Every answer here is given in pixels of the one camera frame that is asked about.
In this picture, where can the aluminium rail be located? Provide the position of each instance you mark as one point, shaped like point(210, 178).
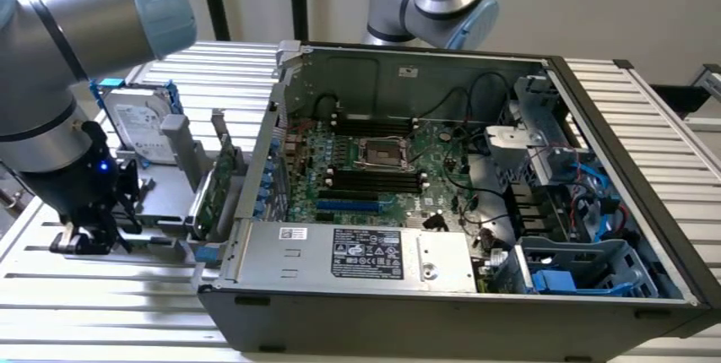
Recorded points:
point(707, 84)

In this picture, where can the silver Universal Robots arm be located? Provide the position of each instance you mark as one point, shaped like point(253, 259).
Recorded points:
point(85, 21)

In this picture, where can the silver power supply unit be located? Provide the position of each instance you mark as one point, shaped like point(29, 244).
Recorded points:
point(316, 261)

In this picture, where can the silver hard disk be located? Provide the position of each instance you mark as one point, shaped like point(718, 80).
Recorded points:
point(141, 126)

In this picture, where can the white plastic bracket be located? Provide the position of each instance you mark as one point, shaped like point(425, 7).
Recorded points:
point(507, 137)

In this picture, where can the CPU socket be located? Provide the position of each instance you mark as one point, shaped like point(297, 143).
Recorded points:
point(386, 154)

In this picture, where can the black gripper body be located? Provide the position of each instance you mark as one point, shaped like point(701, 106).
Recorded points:
point(79, 194)

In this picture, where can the blue-grey plastic drive bay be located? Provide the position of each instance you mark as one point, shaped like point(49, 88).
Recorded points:
point(597, 253)

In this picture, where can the blue plastic clip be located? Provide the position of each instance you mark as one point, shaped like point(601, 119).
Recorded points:
point(210, 252)

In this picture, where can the hard disk drive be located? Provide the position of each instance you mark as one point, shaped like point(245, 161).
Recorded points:
point(175, 101)

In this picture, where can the green graphics card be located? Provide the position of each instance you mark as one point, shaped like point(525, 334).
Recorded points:
point(217, 185)

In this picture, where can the blue expansion slot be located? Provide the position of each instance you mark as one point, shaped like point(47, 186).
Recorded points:
point(348, 203)

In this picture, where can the green motherboard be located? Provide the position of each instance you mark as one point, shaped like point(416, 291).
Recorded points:
point(437, 169)

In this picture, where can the open black PC case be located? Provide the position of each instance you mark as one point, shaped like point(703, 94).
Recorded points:
point(394, 321)

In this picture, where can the grey parts rack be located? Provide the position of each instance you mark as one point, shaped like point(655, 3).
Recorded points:
point(163, 207)

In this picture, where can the grey metal disk bay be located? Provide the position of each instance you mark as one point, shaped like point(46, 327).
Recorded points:
point(536, 109)

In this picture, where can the black RAM slot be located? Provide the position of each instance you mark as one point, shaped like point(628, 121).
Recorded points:
point(374, 118)
point(373, 188)
point(374, 122)
point(373, 127)
point(377, 172)
point(376, 177)
point(374, 182)
point(373, 132)

